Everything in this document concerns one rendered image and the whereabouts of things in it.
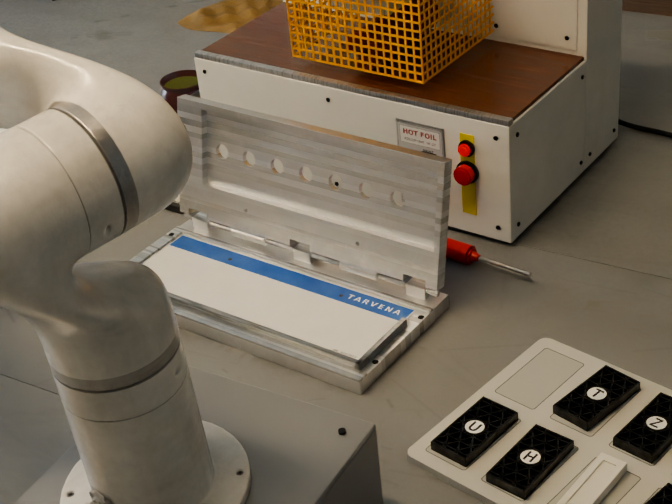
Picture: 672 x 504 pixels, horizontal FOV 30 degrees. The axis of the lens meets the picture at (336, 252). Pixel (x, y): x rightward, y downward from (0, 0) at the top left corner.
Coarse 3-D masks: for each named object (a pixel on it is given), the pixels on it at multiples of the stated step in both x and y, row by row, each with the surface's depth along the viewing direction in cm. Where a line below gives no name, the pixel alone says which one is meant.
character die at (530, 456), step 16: (528, 432) 139; (544, 432) 139; (512, 448) 137; (528, 448) 137; (544, 448) 137; (560, 448) 137; (496, 464) 135; (512, 464) 136; (528, 464) 135; (544, 464) 135; (496, 480) 134; (512, 480) 134; (528, 480) 133
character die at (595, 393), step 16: (608, 368) 148; (592, 384) 146; (608, 384) 145; (624, 384) 145; (560, 400) 143; (576, 400) 144; (592, 400) 143; (608, 400) 143; (624, 400) 144; (560, 416) 143; (576, 416) 141; (592, 416) 141
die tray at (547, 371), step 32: (544, 352) 153; (576, 352) 152; (512, 384) 148; (544, 384) 148; (576, 384) 147; (640, 384) 146; (448, 416) 145; (544, 416) 143; (608, 416) 142; (416, 448) 141; (576, 448) 138; (608, 448) 138; (448, 480) 136; (480, 480) 135; (544, 480) 134; (576, 480) 134; (640, 480) 133
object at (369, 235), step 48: (192, 96) 177; (192, 144) 178; (240, 144) 174; (288, 144) 169; (336, 144) 164; (384, 144) 160; (192, 192) 181; (240, 192) 177; (288, 192) 172; (336, 192) 167; (384, 192) 162; (432, 192) 157; (288, 240) 173; (336, 240) 168; (384, 240) 163; (432, 240) 160; (432, 288) 161
